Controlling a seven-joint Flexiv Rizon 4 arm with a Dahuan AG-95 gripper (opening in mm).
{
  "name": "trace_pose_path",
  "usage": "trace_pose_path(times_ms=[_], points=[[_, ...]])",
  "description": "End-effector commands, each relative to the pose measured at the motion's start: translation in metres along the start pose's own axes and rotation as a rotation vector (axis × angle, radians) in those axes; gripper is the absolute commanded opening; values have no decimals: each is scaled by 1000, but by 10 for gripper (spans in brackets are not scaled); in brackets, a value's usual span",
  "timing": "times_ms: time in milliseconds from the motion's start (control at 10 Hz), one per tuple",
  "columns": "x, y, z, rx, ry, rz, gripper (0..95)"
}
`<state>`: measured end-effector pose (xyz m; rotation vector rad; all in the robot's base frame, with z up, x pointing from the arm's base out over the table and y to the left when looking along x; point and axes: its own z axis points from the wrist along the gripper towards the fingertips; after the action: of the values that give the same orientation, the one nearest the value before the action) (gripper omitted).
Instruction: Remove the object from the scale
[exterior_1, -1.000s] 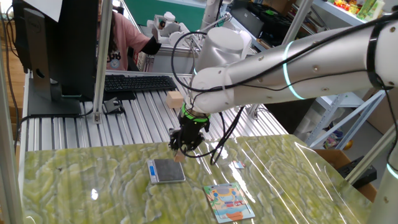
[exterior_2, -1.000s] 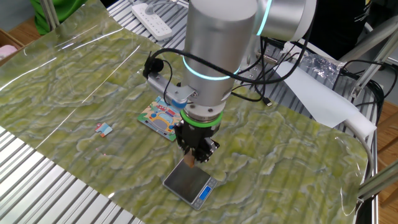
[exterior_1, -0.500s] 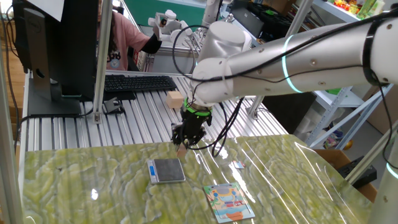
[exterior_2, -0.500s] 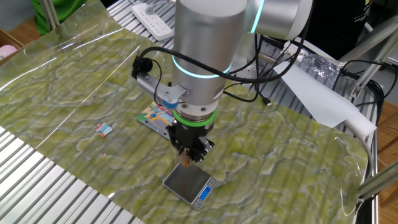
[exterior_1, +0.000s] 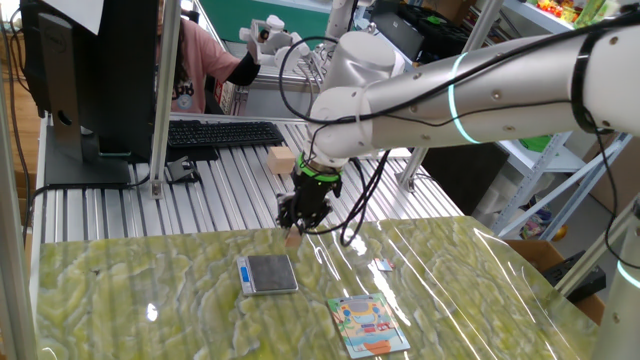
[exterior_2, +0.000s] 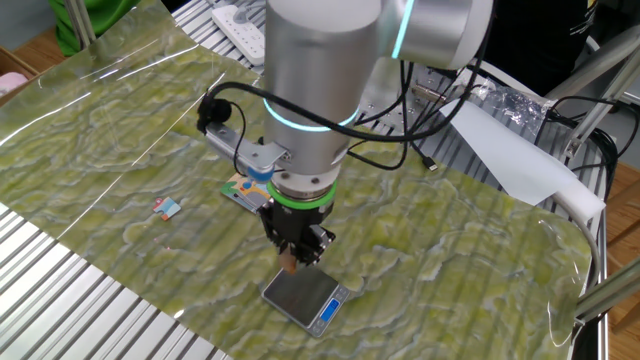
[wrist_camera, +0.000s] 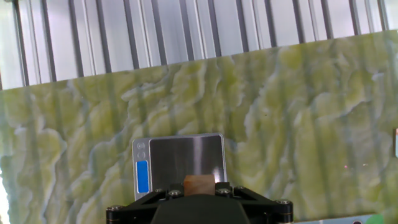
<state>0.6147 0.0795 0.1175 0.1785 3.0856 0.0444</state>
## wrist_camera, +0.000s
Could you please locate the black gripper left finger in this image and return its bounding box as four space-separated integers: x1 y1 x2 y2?
105 183 185 224

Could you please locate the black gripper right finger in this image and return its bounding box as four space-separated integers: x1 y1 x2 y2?
214 182 295 224

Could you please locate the small wooden cube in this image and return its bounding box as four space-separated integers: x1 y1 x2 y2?
183 174 216 197

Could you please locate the silver digital pocket scale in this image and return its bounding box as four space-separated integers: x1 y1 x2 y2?
131 133 227 202

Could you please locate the cartoon bus puzzle board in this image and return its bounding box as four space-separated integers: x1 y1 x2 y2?
294 213 388 224

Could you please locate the green marble pattern mat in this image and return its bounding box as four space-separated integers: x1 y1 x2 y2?
0 29 398 224

